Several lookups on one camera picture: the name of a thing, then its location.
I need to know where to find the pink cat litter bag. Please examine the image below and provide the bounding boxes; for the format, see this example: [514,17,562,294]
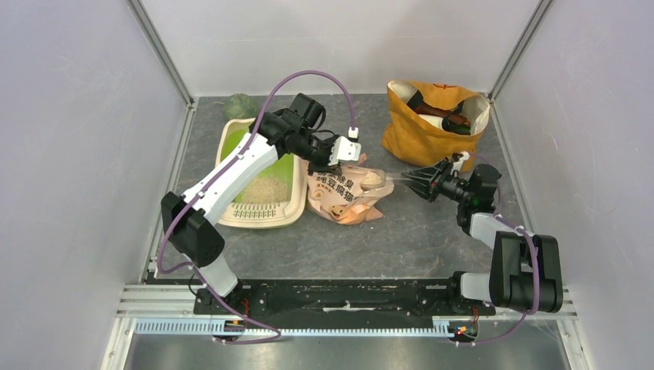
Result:
[306,154,395,225]

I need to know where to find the green fuzzy ball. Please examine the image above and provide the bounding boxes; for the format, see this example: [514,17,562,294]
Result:
[223,93,260,120]

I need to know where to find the beige litter pellets pile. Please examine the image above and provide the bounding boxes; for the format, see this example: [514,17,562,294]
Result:
[238,176,291,204]

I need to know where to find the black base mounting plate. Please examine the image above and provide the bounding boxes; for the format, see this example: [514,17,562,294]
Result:
[193,278,496,330]

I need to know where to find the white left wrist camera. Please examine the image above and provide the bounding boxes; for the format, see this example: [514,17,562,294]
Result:
[329,127,362,166]

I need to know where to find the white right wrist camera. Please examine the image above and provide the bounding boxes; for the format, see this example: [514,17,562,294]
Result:
[447,151,470,176]

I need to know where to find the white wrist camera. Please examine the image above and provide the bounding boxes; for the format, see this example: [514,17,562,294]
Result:
[329,127,362,166]
[447,151,470,176]

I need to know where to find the cream green litter box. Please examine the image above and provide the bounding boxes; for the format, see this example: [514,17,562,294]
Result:
[214,118,308,230]

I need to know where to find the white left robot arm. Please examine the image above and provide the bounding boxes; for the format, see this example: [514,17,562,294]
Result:
[161,93,332,315]

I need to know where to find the orange paper bag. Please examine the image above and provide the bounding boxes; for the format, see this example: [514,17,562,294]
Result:
[381,79,491,167]

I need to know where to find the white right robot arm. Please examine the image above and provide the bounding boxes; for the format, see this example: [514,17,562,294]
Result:
[399,159,564,315]

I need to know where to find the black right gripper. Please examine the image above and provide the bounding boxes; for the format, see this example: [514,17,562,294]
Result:
[399,159,473,204]

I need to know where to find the clear plastic scoop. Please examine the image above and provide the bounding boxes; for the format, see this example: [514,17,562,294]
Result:
[359,169,409,191]

